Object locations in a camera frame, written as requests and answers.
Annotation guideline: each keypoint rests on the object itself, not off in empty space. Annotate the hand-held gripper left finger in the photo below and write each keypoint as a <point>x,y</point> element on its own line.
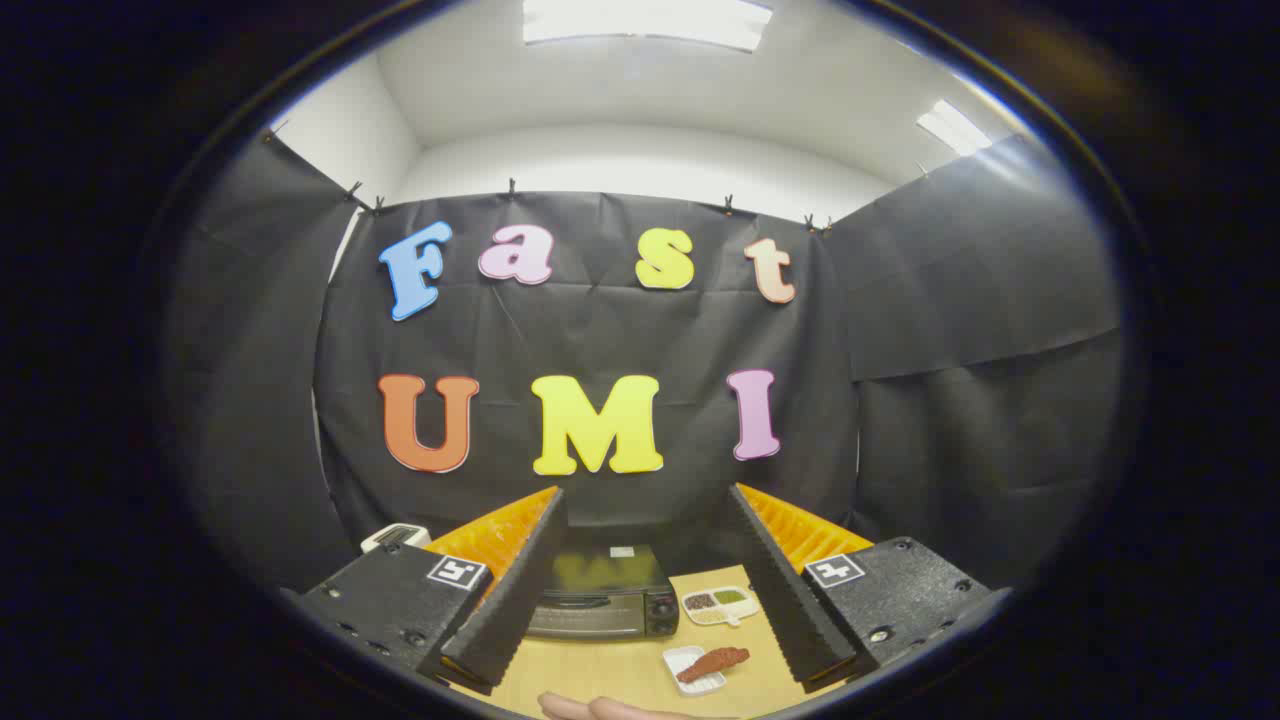
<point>520,590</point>

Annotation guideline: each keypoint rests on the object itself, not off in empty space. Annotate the white rectangular tray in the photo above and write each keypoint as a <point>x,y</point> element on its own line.
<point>702,686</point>

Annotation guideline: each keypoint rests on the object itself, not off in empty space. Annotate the small ceiling light panel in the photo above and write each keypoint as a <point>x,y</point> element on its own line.
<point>953,128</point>

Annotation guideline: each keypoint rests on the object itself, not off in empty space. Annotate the black backdrop cloth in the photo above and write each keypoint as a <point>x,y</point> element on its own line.
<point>600,330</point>

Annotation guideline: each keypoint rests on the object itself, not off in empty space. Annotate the brown meat piece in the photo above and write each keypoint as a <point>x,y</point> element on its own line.
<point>715,662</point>

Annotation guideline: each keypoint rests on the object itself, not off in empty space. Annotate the white bread toaster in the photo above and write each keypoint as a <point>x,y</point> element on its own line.
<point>395,540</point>

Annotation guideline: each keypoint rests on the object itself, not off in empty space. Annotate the white divided dish with beans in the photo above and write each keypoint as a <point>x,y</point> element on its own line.
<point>720,612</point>

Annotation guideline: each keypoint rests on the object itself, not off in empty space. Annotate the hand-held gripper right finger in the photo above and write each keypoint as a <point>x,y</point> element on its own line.
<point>780,590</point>

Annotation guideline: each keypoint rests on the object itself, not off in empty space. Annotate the black toaster oven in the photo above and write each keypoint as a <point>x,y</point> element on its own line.
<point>600,612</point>

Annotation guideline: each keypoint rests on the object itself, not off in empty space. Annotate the large ceiling light panel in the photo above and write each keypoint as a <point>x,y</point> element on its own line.
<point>645,22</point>

